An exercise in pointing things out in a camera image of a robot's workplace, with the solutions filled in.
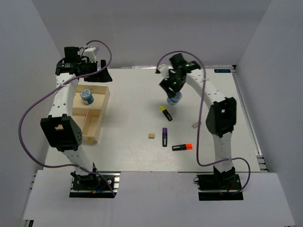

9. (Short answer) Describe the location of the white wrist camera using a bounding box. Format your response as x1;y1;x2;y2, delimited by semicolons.
82;46;99;62
155;65;173;79

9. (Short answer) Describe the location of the orange cap highlighter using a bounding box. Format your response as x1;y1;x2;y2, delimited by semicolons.
172;143;193;151

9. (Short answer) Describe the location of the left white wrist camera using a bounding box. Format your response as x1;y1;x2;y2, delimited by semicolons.
82;46;99;62

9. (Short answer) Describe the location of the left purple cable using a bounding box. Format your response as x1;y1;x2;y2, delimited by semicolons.
18;40;116;198

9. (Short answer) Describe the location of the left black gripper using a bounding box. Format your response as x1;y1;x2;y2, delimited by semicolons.
80;60;112;83

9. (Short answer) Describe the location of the wooden compartment tray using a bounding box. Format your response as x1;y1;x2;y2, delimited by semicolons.
72;85;110;144

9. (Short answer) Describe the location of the yellow cap highlighter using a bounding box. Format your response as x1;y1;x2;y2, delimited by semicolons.
160;106;173;122

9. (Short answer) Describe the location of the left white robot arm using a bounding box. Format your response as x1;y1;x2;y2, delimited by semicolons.
40;46;112;174

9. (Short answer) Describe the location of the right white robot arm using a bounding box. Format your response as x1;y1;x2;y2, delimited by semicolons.
156;51;237;189

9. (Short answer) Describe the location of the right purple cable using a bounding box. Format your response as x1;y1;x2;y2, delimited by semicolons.
157;50;251;196

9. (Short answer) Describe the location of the purple cap highlighter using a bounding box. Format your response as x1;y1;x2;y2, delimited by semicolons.
162;128;168;147

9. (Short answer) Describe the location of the purple cable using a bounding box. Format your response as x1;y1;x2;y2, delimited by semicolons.
157;50;251;196
18;40;116;198

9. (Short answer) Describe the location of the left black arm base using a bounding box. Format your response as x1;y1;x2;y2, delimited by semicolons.
69;172;120;198

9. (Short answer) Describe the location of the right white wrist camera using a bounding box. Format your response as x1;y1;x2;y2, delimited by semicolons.
155;65;173;79

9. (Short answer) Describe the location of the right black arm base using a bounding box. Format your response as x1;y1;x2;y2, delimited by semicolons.
193;167;244;201

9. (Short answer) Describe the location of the grey white eraser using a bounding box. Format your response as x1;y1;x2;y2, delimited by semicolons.
192;122;201;128

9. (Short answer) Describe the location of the blue slime jar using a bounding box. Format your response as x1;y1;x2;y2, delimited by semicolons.
80;89;94;105
167;92;182;105

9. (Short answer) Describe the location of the small tan eraser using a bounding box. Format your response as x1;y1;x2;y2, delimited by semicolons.
148;133;155;139

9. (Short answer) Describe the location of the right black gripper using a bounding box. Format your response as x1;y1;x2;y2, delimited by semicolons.
159;71;185;99

